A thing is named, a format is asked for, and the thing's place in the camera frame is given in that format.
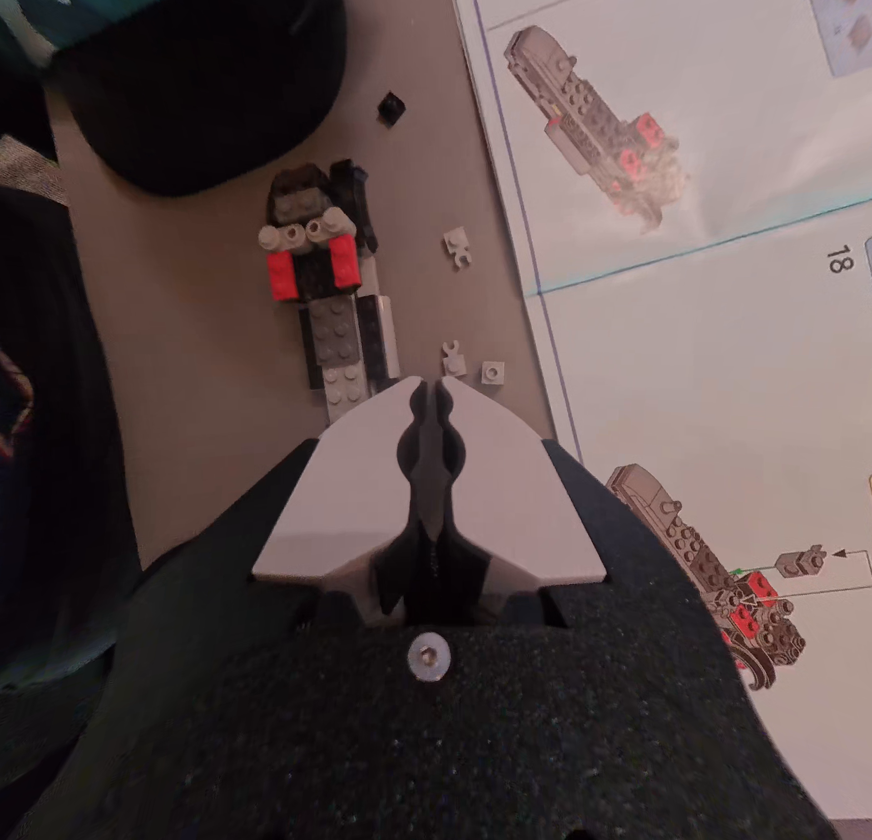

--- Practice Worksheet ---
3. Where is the toy brick truck model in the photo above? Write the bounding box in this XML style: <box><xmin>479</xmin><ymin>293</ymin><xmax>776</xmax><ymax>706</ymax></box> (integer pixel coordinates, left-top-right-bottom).
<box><xmin>258</xmin><ymin>159</ymin><xmax>403</xmax><ymax>425</ymax></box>

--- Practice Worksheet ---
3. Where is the open instruction booklet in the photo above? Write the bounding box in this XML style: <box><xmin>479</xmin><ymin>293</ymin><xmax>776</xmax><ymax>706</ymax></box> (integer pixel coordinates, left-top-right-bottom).
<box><xmin>443</xmin><ymin>0</ymin><xmax>872</xmax><ymax>820</ymax></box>

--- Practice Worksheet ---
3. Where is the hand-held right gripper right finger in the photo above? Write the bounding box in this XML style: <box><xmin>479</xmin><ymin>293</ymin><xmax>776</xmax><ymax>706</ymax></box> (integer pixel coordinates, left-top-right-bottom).
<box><xmin>435</xmin><ymin>375</ymin><xmax>608</xmax><ymax>626</ymax></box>

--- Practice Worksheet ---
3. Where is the grey desk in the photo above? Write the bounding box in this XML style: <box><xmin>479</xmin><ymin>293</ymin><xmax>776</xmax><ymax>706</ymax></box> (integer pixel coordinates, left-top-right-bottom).
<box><xmin>44</xmin><ymin>0</ymin><xmax>872</xmax><ymax>840</ymax></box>

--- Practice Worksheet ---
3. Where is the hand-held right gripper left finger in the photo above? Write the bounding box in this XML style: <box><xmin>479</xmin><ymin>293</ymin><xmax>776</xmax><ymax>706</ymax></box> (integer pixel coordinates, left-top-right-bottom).
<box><xmin>252</xmin><ymin>375</ymin><xmax>431</xmax><ymax>627</ymax></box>

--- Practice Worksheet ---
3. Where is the person's left forearm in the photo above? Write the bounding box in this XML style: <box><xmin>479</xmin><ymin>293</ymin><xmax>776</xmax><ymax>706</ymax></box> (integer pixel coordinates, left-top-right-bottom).
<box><xmin>0</xmin><ymin>0</ymin><xmax>273</xmax><ymax>71</ymax></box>

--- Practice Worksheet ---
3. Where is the black dimpled wrist pad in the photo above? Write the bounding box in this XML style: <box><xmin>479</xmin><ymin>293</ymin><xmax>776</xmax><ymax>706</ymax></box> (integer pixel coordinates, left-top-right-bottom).
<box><xmin>51</xmin><ymin>0</ymin><xmax>350</xmax><ymax>198</ymax></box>

